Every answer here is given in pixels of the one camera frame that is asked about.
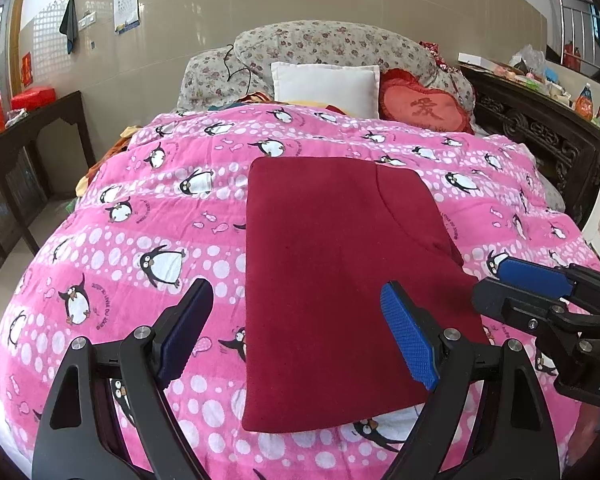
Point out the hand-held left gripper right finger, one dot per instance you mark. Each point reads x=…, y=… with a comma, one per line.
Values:
x=410, y=340

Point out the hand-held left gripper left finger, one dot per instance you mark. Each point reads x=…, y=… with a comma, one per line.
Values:
x=185, y=330

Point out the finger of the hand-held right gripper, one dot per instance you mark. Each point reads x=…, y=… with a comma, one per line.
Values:
x=505, y=305
x=530, y=275

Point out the dark red garment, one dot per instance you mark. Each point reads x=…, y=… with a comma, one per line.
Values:
x=330, y=260

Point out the pink penguin print blanket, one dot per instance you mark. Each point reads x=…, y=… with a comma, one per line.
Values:
x=130, y=210

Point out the carved dark wooden cabinet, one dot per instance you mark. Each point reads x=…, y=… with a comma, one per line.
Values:
x=540, y=135

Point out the orange snack packet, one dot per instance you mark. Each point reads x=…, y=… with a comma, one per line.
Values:
x=584, y=102

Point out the orange yellow cloth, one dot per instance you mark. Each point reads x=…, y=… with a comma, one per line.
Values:
x=105, y=160

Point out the red heart cushion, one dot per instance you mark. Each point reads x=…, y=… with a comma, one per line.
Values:
x=422, y=105

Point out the clear plastic bag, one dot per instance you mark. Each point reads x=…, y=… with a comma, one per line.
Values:
x=530, y=60

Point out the white flat box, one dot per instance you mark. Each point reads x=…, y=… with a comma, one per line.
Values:
x=477, y=59

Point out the colourful patterned cloth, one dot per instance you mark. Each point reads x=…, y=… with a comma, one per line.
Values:
x=245, y=102

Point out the red patterned cloth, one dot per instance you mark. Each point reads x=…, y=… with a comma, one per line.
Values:
x=432, y=52

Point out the small floral pillow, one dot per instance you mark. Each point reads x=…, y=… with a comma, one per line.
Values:
x=205, y=80

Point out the black side table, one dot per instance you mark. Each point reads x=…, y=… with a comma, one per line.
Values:
x=30, y=125

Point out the metal stair railing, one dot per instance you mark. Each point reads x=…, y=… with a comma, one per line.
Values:
x=580, y=20

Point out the white pillow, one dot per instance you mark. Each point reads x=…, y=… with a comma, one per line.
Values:
x=325, y=87

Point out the red box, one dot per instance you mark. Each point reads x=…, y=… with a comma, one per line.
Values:
x=32, y=99

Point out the floral grey quilt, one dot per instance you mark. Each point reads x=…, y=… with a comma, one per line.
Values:
x=340, y=42

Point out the dark hanging cloth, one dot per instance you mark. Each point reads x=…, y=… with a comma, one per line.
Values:
x=69, y=22

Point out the red paper wall decoration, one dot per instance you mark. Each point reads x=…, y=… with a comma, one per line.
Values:
x=26, y=69

